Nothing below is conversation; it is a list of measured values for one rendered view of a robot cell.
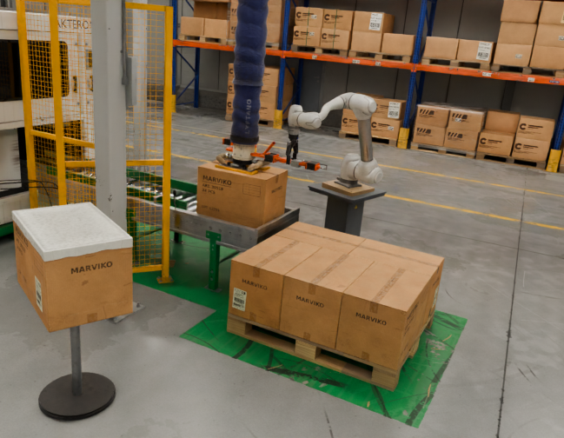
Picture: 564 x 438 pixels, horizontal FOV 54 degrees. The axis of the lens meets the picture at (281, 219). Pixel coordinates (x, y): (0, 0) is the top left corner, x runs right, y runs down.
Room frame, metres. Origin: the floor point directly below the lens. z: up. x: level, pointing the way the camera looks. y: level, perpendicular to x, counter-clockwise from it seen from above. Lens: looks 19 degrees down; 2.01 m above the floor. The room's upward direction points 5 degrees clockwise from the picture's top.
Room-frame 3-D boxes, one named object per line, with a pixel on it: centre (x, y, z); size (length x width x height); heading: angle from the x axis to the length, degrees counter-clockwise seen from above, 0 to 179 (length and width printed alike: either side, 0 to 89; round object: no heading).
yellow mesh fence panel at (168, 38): (3.93, 1.24, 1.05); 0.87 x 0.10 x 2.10; 116
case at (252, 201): (4.27, 0.33, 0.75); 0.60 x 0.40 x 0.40; 67
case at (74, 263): (2.55, 1.04, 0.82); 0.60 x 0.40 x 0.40; 38
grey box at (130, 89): (3.64, 1.10, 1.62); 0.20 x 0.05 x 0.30; 64
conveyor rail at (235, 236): (4.35, 1.22, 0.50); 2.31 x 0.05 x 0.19; 64
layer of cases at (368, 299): (3.56, -0.44, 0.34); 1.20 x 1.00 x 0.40; 64
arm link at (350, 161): (4.65, -0.56, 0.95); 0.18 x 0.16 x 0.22; 43
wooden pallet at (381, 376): (3.56, -0.44, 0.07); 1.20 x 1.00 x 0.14; 64
